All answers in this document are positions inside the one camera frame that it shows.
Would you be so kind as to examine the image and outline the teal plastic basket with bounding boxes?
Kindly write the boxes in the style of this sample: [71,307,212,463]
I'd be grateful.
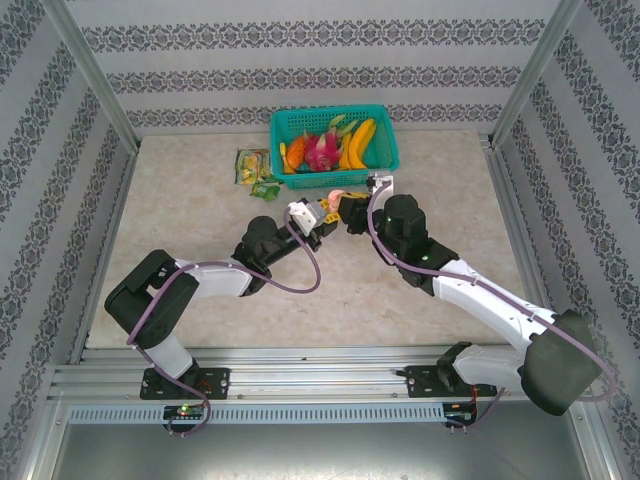
[269,103,401,191]

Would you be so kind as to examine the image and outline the aluminium mounting rail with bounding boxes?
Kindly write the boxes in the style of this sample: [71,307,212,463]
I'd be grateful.
[47,344,587,404]

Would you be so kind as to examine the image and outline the right green circuit board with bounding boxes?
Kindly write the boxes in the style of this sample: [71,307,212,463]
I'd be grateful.
[446,402,479,427]

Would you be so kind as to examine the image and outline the green circuit board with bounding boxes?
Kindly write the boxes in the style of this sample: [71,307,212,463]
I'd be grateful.
[446,402,479,427]
[162,405,207,421]

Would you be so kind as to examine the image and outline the grey slotted cable duct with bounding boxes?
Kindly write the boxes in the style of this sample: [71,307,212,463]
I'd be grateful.
[67,403,447,424]

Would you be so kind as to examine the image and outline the pink dragon fruit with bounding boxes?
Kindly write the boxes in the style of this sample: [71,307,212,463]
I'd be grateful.
[303,113,359,172]

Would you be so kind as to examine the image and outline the small green snack packet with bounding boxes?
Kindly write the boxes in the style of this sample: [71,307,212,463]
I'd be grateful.
[249,180,282,202]

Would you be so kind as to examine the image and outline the aluminium frame post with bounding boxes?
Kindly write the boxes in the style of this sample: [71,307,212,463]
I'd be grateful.
[486,0,585,147]
[38,0,142,154]

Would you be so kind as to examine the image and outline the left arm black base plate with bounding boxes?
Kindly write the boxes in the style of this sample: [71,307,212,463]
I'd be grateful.
[139,367,231,401]

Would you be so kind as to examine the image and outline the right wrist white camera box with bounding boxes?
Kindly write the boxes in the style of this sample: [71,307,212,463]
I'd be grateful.
[366,171,396,197]

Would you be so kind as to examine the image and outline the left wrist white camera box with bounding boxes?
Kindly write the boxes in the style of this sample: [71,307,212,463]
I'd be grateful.
[284,198,327,235]

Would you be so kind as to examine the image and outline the yellow banana bunch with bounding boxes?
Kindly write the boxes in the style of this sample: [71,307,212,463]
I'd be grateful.
[339,118,378,171]

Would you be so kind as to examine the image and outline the left green circuit board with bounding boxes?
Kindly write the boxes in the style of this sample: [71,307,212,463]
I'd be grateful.
[162,405,207,421]

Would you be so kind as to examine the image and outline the aluminium side rail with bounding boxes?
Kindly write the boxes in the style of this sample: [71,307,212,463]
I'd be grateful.
[67,149,140,365]
[482,142,570,362]

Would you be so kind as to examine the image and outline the orange oval fruit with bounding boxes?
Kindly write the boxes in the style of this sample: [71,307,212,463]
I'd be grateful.
[285,137,307,169]

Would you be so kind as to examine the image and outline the yellow green snack packet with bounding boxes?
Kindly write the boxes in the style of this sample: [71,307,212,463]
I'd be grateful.
[234,147,273,186]

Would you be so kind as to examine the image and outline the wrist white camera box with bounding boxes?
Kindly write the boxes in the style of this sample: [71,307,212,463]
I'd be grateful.
[366,171,396,197]
[284,198,327,235]

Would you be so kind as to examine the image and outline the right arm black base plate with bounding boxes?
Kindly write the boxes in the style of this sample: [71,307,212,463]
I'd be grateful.
[405,364,499,400]

